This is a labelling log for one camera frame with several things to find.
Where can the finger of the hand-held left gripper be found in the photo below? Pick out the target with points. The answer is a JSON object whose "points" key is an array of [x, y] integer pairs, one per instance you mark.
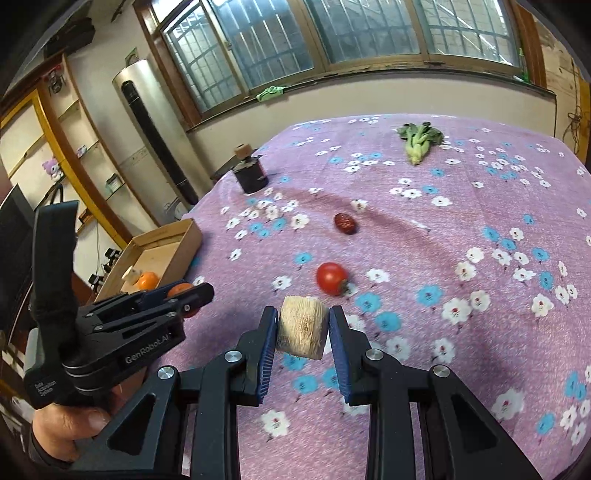
{"points": [[198, 295], [154, 295]]}

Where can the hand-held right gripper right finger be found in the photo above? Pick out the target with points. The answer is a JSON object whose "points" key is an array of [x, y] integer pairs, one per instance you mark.
{"points": [[339, 360]]}

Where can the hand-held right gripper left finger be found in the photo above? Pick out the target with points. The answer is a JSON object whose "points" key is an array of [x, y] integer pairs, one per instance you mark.
{"points": [[268, 350]]}

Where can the orange tangerine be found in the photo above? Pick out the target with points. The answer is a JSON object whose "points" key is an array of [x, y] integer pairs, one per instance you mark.
{"points": [[181, 290], [147, 280]]}

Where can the shallow cardboard box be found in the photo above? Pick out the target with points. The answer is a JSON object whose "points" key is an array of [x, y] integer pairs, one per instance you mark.
{"points": [[166, 254]]}

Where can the person's left hand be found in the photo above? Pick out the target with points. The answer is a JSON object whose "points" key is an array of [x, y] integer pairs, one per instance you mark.
{"points": [[64, 427]]}

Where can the black charger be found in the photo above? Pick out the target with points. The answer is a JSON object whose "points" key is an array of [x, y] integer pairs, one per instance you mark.
{"points": [[98, 282], [112, 257]]}

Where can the red tomato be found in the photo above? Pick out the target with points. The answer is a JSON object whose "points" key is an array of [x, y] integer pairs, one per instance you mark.
{"points": [[331, 278]]}

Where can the small brown box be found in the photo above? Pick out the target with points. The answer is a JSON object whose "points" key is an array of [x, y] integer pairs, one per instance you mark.
{"points": [[84, 216]]}

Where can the small pale box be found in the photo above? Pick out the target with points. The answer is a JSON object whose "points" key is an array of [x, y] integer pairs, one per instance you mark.
{"points": [[113, 184]]}

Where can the small brown table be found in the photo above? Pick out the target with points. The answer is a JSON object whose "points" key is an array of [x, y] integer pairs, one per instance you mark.
{"points": [[220, 173]]}

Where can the black jar with wooden knob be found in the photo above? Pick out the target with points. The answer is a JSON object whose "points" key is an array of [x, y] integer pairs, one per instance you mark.
{"points": [[251, 175]]}

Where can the small dark red date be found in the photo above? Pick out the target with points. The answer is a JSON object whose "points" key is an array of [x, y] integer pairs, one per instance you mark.
{"points": [[345, 223]]}

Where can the purple plush toy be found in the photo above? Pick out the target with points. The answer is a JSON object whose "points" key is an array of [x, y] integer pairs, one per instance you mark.
{"points": [[53, 168]]}

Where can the green cloth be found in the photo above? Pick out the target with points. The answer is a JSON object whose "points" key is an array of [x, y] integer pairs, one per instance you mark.
{"points": [[270, 93]]}

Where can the standing air conditioner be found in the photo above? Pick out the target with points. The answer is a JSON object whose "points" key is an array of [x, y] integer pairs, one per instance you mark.
{"points": [[147, 78]]}

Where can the green bok choy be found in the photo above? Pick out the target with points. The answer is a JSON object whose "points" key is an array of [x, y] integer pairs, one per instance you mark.
{"points": [[418, 141]]}

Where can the dark box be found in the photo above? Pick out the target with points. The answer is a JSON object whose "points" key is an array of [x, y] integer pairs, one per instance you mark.
{"points": [[71, 32]]}

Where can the barred window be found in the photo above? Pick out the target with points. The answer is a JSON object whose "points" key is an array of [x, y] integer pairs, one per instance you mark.
{"points": [[323, 37]]}

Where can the green bottle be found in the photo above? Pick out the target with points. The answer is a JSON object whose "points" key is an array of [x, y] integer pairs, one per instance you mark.
{"points": [[523, 69]]}

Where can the wooden wall shelf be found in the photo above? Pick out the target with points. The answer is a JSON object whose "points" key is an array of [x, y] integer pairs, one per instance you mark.
{"points": [[92, 152]]}

